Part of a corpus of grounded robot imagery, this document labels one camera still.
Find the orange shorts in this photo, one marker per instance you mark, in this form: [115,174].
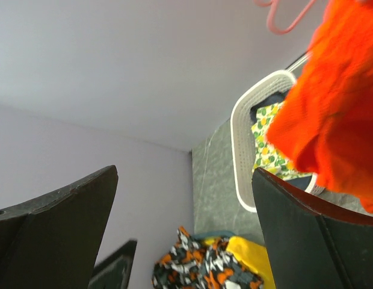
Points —
[325,125]

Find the pink wire hanger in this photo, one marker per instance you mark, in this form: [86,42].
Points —
[283,16]

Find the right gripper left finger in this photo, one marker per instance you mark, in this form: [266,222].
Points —
[52,241]

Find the camouflage pattern shorts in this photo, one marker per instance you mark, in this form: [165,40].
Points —
[192,264]

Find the white plastic basket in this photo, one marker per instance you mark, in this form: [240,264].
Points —
[243,141]

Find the lemon print folded cloth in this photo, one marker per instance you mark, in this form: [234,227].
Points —
[266,155]

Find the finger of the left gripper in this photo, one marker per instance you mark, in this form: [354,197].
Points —
[115,271]

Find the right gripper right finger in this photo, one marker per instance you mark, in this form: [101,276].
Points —
[312,243]

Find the yellow shorts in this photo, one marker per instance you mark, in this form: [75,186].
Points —
[249,256]

